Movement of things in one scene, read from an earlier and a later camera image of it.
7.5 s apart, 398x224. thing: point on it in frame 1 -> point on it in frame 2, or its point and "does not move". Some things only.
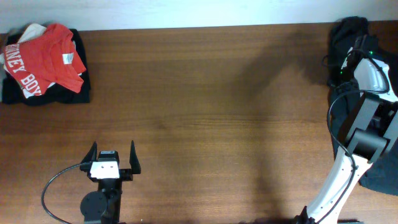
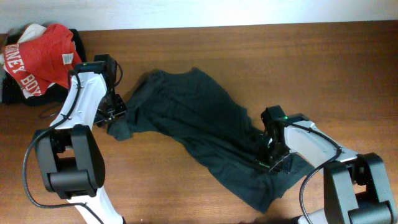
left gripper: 125,173 -> 102,119
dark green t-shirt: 382,175 -> 182,110
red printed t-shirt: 51,57 does not move
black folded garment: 11,94 does not move
